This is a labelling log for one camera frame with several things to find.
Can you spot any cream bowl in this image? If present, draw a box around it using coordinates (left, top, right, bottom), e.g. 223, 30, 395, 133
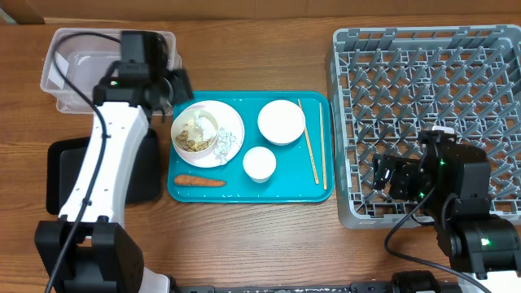
170, 109, 220, 160

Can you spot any white tissue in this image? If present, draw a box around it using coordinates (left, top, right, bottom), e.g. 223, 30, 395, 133
214, 127, 236, 163

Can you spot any white cup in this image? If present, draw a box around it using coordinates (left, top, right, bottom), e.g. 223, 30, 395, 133
243, 146, 277, 183

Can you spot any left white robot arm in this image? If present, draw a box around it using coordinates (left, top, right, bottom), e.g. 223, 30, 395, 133
35, 69, 194, 292

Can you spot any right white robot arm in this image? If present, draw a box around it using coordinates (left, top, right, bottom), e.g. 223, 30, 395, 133
373, 135, 520, 292

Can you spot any grey dishwasher rack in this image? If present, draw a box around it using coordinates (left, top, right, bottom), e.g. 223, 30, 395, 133
326, 24, 520, 229

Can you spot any black waste tray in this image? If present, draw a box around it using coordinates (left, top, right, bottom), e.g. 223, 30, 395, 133
46, 129, 162, 215

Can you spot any clear plastic bin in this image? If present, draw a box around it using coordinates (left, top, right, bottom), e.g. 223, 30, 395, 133
39, 27, 183, 115

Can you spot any orange carrot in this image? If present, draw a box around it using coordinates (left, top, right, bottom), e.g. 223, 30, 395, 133
174, 174, 226, 187

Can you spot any left wooden chopstick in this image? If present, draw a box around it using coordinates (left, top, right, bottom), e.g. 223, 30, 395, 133
297, 99, 319, 185

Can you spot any wooden chopstick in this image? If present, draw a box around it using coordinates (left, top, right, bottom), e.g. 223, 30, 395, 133
319, 103, 327, 190
297, 99, 319, 185

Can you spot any teal serving tray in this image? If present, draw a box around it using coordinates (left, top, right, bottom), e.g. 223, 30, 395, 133
167, 91, 335, 203

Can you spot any right wooden chopstick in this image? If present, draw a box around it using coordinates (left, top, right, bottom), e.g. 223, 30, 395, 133
319, 103, 327, 190

